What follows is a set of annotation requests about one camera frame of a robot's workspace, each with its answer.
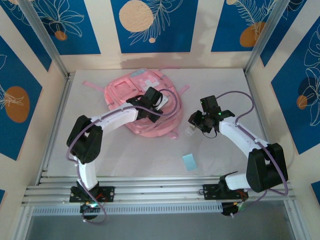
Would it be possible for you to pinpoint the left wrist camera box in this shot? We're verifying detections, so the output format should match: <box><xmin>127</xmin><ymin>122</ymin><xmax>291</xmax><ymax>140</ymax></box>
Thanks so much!
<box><xmin>155</xmin><ymin>94</ymin><xmax>170</xmax><ymax>112</ymax></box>

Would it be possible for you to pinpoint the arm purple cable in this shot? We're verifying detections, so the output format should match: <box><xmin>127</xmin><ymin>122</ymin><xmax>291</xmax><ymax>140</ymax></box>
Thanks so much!
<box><xmin>214</xmin><ymin>91</ymin><xmax>290</xmax><ymax>216</ymax></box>
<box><xmin>65</xmin><ymin>88</ymin><xmax>180</xmax><ymax>225</ymax></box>

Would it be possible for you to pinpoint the right aluminium side rail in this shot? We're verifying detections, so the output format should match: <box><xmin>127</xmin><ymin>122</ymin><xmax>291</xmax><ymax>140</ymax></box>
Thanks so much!
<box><xmin>243</xmin><ymin>69</ymin><xmax>282</xmax><ymax>181</ymax></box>

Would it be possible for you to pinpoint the right aluminium corner post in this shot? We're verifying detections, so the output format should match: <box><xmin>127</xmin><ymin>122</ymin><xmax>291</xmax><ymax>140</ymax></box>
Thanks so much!
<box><xmin>243</xmin><ymin>0</ymin><xmax>287</xmax><ymax>75</ymax></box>

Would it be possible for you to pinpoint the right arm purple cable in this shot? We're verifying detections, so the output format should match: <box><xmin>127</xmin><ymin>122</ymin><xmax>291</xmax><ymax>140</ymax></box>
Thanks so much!
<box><xmin>214</xmin><ymin>91</ymin><xmax>290</xmax><ymax>216</ymax></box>

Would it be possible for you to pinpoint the light blue sticky notepad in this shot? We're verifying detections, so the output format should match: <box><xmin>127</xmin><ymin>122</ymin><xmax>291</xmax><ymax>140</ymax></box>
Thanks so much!
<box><xmin>181</xmin><ymin>154</ymin><xmax>199</xmax><ymax>172</ymax></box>

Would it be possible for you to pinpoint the aluminium corner post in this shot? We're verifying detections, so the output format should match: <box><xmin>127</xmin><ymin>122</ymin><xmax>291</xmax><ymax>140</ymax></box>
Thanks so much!
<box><xmin>18</xmin><ymin>0</ymin><xmax>69</xmax><ymax>76</ymax></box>
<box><xmin>243</xmin><ymin>0</ymin><xmax>287</xmax><ymax>75</ymax></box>

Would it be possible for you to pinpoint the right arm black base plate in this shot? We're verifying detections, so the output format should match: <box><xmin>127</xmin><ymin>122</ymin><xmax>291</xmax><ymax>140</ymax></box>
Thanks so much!
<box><xmin>202</xmin><ymin>183</ymin><xmax>249</xmax><ymax>201</ymax></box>

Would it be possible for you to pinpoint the pink school backpack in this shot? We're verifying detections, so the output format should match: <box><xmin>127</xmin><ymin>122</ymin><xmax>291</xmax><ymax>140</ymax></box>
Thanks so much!
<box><xmin>82</xmin><ymin>66</ymin><xmax>191</xmax><ymax>140</ymax></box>

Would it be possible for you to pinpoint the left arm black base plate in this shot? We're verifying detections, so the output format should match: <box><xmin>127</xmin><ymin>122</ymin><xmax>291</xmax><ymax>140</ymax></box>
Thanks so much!
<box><xmin>69</xmin><ymin>186</ymin><xmax>116</xmax><ymax>203</ymax></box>

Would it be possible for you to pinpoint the slotted grey cable tray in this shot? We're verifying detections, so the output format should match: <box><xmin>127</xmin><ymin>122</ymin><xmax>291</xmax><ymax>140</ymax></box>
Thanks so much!
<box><xmin>32</xmin><ymin>202</ymin><xmax>223</xmax><ymax>216</ymax></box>

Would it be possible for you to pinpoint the aluminium mounting rail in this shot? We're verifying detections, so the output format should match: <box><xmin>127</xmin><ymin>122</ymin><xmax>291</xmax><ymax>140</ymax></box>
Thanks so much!
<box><xmin>21</xmin><ymin>175</ymin><xmax>296</xmax><ymax>207</ymax></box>

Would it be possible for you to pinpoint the left aluminium corner post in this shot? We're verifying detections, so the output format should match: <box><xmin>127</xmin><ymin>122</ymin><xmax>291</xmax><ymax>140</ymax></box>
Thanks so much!
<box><xmin>18</xmin><ymin>0</ymin><xmax>69</xmax><ymax>76</ymax></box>

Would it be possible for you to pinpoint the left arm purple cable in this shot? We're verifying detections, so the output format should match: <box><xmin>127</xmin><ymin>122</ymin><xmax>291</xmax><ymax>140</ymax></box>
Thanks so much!
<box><xmin>65</xmin><ymin>88</ymin><xmax>180</xmax><ymax>225</ymax></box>

